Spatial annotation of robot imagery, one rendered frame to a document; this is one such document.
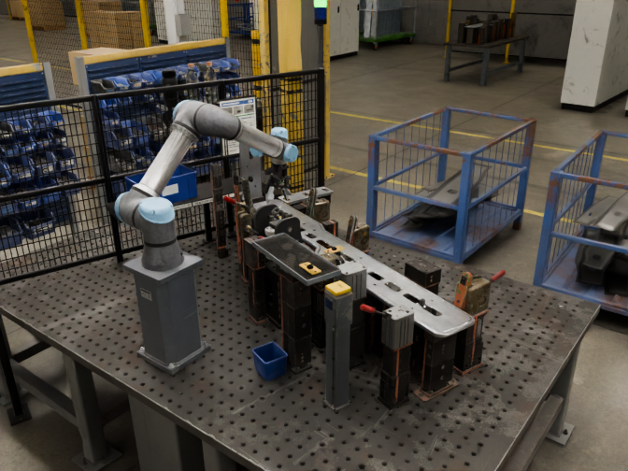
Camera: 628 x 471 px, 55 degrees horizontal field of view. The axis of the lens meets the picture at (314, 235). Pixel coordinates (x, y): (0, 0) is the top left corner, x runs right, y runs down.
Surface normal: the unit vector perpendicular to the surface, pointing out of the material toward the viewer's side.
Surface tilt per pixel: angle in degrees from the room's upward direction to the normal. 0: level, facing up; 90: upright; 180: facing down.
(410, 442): 0
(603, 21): 90
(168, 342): 91
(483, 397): 0
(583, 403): 0
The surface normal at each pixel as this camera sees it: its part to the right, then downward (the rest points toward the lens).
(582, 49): -0.65, 0.32
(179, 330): 0.80, 0.25
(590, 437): -0.01, -0.91
